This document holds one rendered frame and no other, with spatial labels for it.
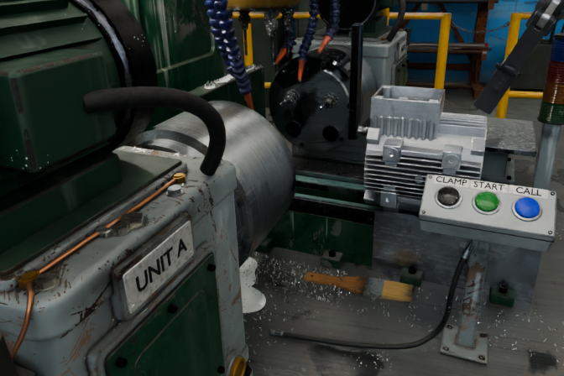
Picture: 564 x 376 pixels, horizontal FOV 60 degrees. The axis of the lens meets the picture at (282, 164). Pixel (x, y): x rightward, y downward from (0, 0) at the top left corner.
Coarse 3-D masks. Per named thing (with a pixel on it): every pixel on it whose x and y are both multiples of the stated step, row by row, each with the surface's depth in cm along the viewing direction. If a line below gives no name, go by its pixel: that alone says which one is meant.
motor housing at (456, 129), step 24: (456, 120) 87; (480, 120) 87; (408, 144) 88; (432, 144) 87; (456, 144) 85; (384, 168) 89; (408, 168) 87; (432, 168) 86; (480, 168) 83; (408, 192) 88
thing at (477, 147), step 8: (368, 128) 89; (376, 128) 89; (368, 136) 89; (376, 136) 88; (472, 144) 83; (480, 144) 82; (472, 152) 83; (480, 152) 82; (368, 192) 94; (376, 192) 93; (368, 200) 93; (376, 200) 94
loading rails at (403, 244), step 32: (320, 192) 110; (352, 192) 106; (288, 224) 104; (320, 224) 101; (352, 224) 97; (384, 224) 94; (416, 224) 91; (352, 256) 100; (384, 256) 96; (416, 256) 94; (448, 256) 91; (512, 256) 86; (512, 288) 88
